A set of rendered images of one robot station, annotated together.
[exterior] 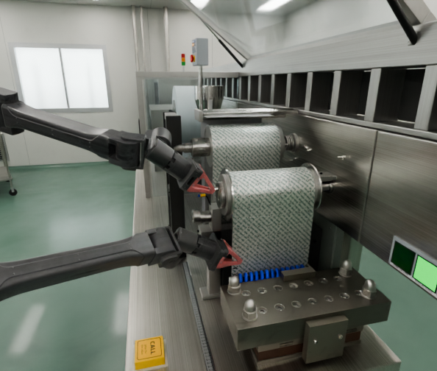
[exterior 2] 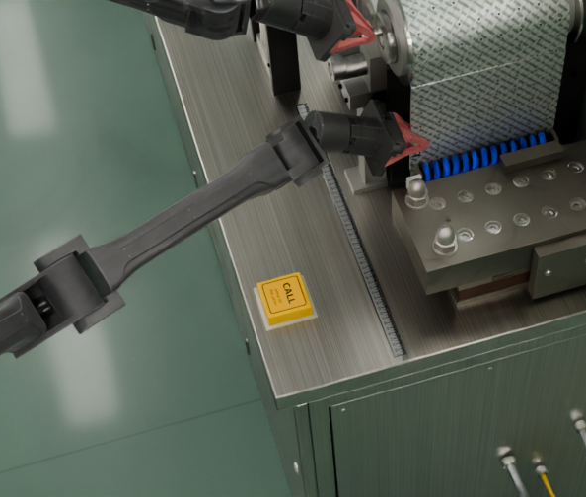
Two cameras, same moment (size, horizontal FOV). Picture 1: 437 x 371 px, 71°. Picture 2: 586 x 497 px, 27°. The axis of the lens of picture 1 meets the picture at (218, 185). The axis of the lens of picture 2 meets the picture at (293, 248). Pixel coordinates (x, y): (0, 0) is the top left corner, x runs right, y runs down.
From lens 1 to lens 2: 1.08 m
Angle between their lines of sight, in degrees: 35
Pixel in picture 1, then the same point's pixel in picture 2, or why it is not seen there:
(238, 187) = (421, 36)
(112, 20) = not seen: outside the picture
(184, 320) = (327, 239)
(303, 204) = (546, 41)
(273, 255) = (486, 125)
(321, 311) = (560, 229)
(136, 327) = (247, 258)
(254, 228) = (452, 94)
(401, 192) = not seen: outside the picture
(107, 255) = (226, 201)
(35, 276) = (153, 253)
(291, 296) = (515, 204)
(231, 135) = not seen: outside the picture
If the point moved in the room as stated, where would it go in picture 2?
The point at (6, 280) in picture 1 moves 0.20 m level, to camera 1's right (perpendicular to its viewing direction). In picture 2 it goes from (125, 267) to (281, 255)
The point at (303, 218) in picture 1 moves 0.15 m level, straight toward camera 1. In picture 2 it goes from (546, 63) to (531, 139)
